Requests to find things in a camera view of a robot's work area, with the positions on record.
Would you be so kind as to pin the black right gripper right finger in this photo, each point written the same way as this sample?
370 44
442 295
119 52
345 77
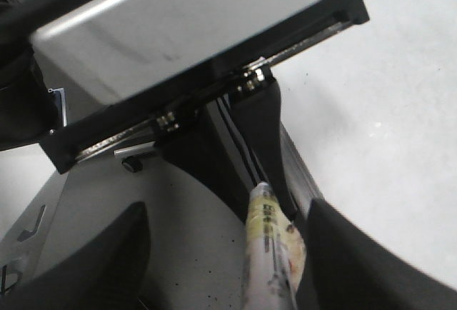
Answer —
346 269

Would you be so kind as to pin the grey and black left gripper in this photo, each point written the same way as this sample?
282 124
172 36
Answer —
139 58

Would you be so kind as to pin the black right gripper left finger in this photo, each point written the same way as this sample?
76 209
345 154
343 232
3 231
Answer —
107 273

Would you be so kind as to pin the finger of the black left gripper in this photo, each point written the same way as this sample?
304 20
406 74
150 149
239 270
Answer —
255 109
198 150

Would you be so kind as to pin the white taped whiteboard marker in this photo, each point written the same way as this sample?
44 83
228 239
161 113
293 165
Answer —
275 254

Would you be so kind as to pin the white whiteboard with metal frame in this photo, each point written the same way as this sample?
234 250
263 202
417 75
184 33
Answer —
368 124

